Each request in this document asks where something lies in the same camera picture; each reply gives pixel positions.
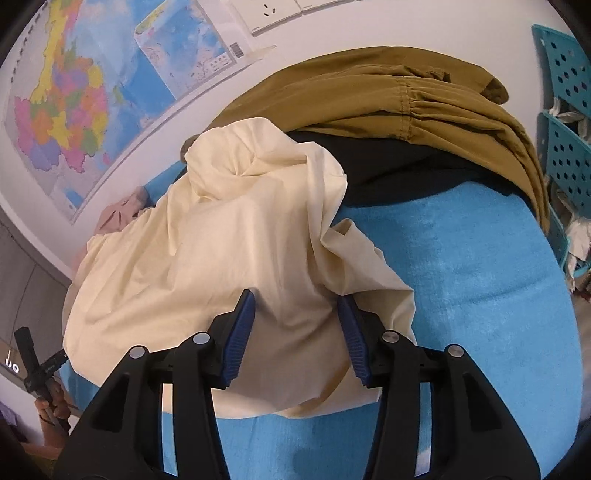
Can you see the teal perforated rack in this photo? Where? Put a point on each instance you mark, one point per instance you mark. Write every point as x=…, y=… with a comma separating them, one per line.
x=565, y=60

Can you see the blue blanket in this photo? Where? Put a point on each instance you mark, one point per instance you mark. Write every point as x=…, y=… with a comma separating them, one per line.
x=485, y=300

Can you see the olive brown garment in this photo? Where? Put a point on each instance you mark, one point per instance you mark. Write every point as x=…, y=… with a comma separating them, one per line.
x=369, y=101

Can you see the colourful wall map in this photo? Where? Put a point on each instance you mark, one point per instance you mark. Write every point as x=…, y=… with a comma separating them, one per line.
x=69, y=92

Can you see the cream jacket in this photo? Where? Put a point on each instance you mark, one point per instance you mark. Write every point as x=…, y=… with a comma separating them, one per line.
x=231, y=240

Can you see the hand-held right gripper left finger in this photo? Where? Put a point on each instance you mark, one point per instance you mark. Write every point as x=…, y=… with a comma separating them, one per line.
x=242, y=332

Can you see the black garment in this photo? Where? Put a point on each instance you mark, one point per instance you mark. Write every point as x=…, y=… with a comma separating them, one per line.
x=415, y=170

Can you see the white crumpled bag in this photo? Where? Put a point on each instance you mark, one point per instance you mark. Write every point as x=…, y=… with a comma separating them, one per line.
x=577, y=240

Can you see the person's left hand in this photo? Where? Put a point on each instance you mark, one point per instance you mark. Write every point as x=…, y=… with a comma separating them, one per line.
x=53, y=410

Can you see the pink garment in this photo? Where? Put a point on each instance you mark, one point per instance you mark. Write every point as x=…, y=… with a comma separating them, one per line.
x=115, y=217

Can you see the grey cabinet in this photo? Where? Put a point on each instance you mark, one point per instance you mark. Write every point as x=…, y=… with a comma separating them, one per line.
x=27, y=286

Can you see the white wall socket plate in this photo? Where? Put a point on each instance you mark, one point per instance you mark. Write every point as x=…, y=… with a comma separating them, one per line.
x=272, y=14

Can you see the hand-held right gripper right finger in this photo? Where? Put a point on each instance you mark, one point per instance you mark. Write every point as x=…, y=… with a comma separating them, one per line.
x=353, y=337

